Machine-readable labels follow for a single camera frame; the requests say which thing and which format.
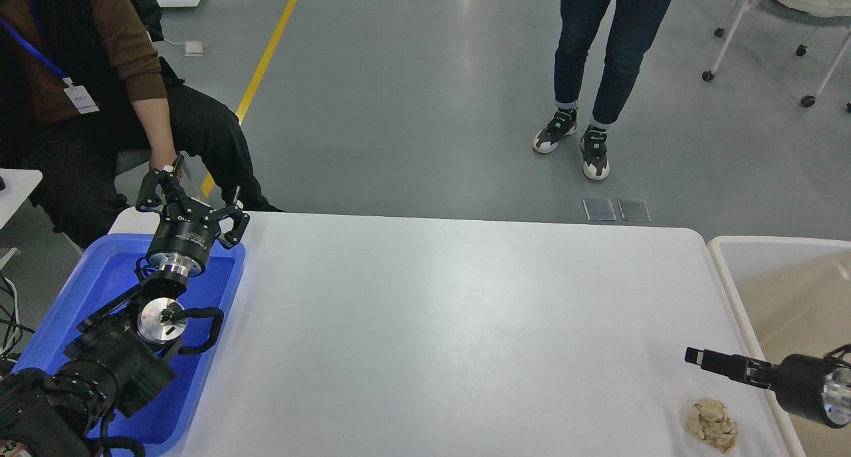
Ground black cables bundle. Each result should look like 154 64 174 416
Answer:
0 274 35 361

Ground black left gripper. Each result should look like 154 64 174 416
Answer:
136 167 250 276

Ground blue plastic bin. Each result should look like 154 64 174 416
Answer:
14 233 246 456

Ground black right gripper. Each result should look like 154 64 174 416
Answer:
685 347 850 429

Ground white rolling chair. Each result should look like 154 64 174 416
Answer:
700 0 850 108

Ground brown paper ball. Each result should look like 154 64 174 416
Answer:
685 398 739 454

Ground beige plastic bin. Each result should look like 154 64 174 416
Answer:
708 236 850 456

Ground left metal floor plate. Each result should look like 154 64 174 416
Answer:
582 198 618 222

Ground standing person dark jeans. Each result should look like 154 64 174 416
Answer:
525 0 682 181

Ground metal floor plate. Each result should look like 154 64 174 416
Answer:
618 199 652 222
582 198 618 222

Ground white side table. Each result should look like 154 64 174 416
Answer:
1 168 43 228

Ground white power adapter on floor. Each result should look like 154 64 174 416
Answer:
183 41 206 57

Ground seated person brown sweater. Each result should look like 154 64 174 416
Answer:
1 0 275 248

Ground right metal floor plate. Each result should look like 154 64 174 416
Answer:
618 199 652 222

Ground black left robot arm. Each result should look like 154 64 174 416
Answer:
2 159 250 456

